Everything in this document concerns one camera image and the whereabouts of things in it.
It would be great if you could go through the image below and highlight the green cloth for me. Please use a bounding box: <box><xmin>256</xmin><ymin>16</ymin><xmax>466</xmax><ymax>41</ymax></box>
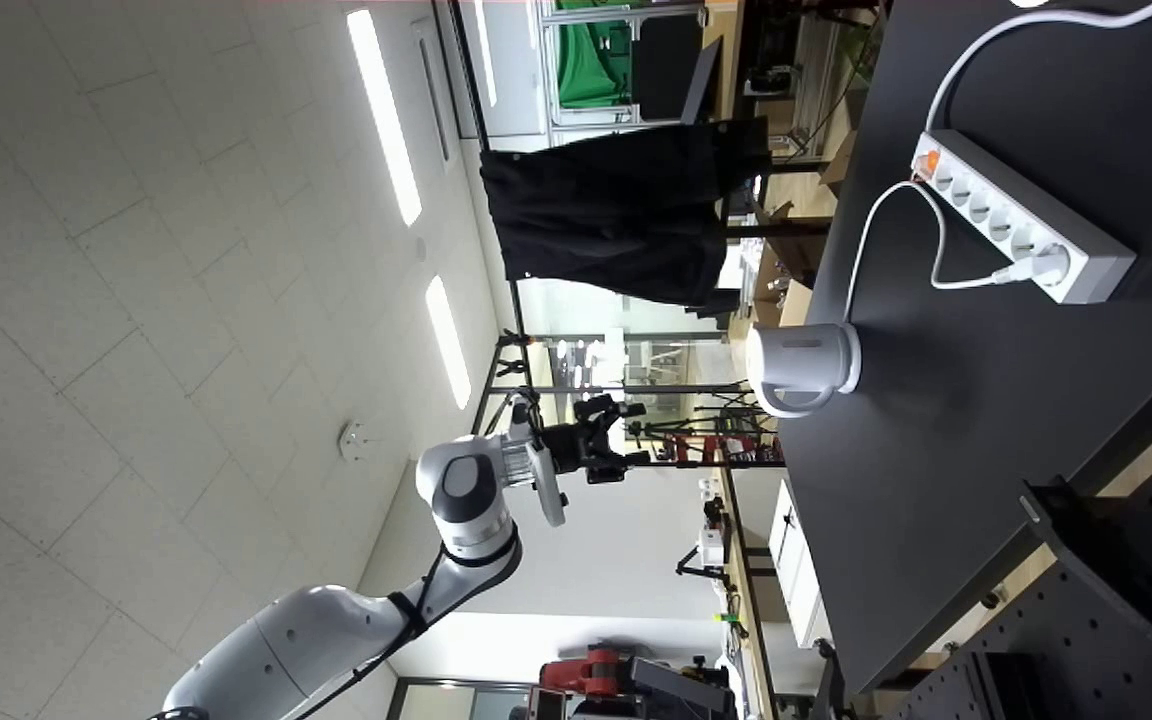
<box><xmin>553</xmin><ymin>0</ymin><xmax>645</xmax><ymax>116</ymax></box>

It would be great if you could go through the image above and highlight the white power strip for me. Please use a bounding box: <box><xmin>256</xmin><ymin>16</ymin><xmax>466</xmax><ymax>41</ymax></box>
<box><xmin>906</xmin><ymin>126</ymin><xmax>1139</xmax><ymax>307</ymax></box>

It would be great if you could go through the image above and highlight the white ceiling smoke detector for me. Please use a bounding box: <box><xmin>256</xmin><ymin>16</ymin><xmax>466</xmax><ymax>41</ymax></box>
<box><xmin>330</xmin><ymin>417</ymin><xmax>375</xmax><ymax>462</ymax></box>

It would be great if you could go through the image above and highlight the black hanging curtain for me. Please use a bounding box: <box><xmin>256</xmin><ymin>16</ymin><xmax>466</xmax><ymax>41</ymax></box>
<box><xmin>480</xmin><ymin>121</ymin><xmax>776</xmax><ymax>320</ymax></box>

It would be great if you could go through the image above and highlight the white cabinet frame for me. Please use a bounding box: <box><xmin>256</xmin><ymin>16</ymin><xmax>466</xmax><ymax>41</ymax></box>
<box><xmin>454</xmin><ymin>0</ymin><xmax>713</xmax><ymax>156</ymax></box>

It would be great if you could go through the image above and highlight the black perforated mounting board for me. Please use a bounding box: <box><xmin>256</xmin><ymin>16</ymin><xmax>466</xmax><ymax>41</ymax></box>
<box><xmin>869</xmin><ymin>449</ymin><xmax>1152</xmax><ymax>720</ymax></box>

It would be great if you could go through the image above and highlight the white drawer unit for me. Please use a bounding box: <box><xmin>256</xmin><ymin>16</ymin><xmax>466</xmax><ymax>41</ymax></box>
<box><xmin>765</xmin><ymin>476</ymin><xmax>836</xmax><ymax>653</ymax></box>

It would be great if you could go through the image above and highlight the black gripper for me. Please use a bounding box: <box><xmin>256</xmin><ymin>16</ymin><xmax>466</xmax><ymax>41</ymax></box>
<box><xmin>538</xmin><ymin>390</ymin><xmax>653</xmax><ymax>487</ymax></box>

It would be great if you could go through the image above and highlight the short ceiling light panel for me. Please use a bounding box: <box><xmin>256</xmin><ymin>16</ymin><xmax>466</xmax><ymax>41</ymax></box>
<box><xmin>420</xmin><ymin>270</ymin><xmax>477</xmax><ymax>411</ymax></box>

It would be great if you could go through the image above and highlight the white power strip cable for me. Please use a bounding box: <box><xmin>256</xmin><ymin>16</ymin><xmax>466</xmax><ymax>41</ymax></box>
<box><xmin>926</xmin><ymin>0</ymin><xmax>1152</xmax><ymax>142</ymax></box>

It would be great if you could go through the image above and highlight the white kettle cable with plug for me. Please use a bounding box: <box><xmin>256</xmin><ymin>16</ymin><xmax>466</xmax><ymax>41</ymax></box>
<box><xmin>840</xmin><ymin>174</ymin><xmax>1076</xmax><ymax>327</ymax></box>

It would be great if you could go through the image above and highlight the red machine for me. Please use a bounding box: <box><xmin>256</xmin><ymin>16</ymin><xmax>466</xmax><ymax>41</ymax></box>
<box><xmin>535</xmin><ymin>640</ymin><xmax>640</xmax><ymax>711</ymax></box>

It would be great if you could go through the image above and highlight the grey cylindrical cup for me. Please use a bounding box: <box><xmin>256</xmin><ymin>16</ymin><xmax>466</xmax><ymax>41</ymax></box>
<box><xmin>747</xmin><ymin>317</ymin><xmax>869</xmax><ymax>424</ymax></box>

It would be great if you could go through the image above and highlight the long ceiling light panel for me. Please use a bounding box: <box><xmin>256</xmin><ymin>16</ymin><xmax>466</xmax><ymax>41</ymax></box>
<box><xmin>343</xmin><ymin>4</ymin><xmax>428</xmax><ymax>233</ymax></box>

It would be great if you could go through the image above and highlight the black metal rack frame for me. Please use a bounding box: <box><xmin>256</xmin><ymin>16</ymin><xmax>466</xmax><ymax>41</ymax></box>
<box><xmin>470</xmin><ymin>325</ymin><xmax>787</xmax><ymax>470</ymax></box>

